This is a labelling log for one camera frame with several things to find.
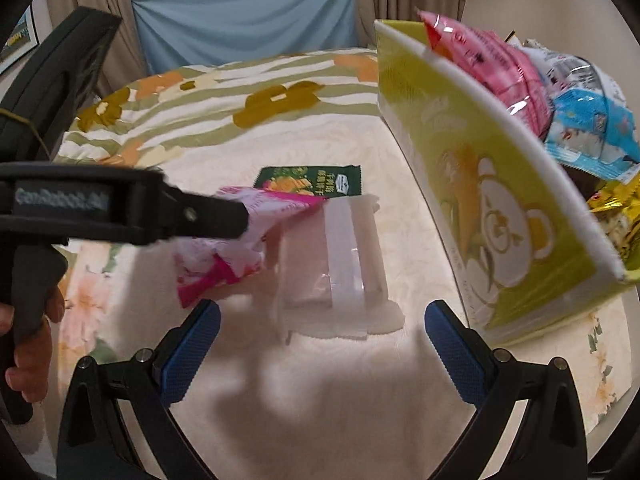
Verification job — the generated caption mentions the white and grey snack packet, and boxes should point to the white and grey snack packet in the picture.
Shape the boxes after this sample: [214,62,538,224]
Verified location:
[520,39,627,107]

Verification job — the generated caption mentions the green cardboard box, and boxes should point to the green cardboard box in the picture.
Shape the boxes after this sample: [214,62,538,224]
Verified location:
[374,19,640,347]

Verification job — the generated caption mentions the clear plastic packet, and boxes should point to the clear plastic packet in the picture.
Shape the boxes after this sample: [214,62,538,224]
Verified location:
[271,193,407,344]

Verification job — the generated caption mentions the pink striped snack packet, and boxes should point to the pink striped snack packet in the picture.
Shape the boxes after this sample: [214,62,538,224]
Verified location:
[416,8,557,139]

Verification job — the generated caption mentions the dark green snack packet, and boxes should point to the dark green snack packet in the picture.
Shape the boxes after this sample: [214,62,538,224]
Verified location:
[253,164,363,200]

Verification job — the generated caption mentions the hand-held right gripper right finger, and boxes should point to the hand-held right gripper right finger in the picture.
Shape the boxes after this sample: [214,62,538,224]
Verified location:
[424,299,586,480]

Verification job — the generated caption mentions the cream floral tablecloth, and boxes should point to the cream floral tablecloth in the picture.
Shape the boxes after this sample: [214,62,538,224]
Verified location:
[54,112,632,463]

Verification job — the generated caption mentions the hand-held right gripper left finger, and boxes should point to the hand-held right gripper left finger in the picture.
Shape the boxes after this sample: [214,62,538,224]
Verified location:
[57,299,222,480]

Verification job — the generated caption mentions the framed wall picture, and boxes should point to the framed wall picture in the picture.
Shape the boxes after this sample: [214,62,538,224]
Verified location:
[0,4,41,75]

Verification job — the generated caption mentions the person's left hand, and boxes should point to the person's left hand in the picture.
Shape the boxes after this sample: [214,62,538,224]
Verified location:
[0,284,67,404]

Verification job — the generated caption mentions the gold snack packet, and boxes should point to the gold snack packet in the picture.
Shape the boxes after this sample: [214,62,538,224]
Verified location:
[586,174,640,282]

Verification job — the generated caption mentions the pink and white snack packet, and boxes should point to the pink and white snack packet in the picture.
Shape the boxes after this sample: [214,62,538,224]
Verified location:
[171,185,327,309]

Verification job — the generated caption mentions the blue cloth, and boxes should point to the blue cloth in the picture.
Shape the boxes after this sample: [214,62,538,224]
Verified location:
[130,0,361,77]

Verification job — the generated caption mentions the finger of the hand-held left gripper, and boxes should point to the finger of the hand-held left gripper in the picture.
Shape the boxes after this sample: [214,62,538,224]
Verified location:
[159,182,252,248]

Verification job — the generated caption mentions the light blue snack packet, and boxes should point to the light blue snack packet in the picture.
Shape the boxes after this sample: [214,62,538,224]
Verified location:
[544,86,640,182]

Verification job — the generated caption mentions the green striped floral blanket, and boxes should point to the green striped floral blanket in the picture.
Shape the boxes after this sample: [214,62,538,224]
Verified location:
[51,46,387,173]

